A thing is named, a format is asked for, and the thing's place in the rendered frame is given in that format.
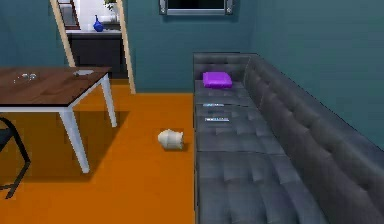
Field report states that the purple cushion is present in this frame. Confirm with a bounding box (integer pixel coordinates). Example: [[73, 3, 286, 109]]
[[202, 71, 234, 89]]

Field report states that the brown table with white legs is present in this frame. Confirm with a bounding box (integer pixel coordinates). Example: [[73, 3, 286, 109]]
[[0, 66, 118, 174]]

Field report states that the silver framed window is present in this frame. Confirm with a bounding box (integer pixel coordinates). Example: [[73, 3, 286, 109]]
[[158, 0, 235, 16]]

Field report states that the grey flat dish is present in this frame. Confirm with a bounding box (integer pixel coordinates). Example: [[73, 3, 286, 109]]
[[73, 69, 95, 77]]

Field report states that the dark cabinet with white top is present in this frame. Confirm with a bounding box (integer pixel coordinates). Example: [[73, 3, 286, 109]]
[[65, 29, 129, 80]]

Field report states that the dark grey tufted sofa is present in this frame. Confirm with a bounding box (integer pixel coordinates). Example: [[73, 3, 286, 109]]
[[192, 52, 384, 224]]

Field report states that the green house plant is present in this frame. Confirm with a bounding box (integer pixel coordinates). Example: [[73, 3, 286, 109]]
[[103, 0, 119, 11]]

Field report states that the blue vase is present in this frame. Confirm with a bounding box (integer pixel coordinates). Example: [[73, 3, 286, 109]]
[[92, 14, 105, 33]]

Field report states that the small clear glass item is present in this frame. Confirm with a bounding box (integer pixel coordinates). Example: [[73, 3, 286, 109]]
[[13, 73, 38, 84]]

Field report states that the black chair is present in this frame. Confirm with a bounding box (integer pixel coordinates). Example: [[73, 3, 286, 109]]
[[0, 117, 32, 200]]

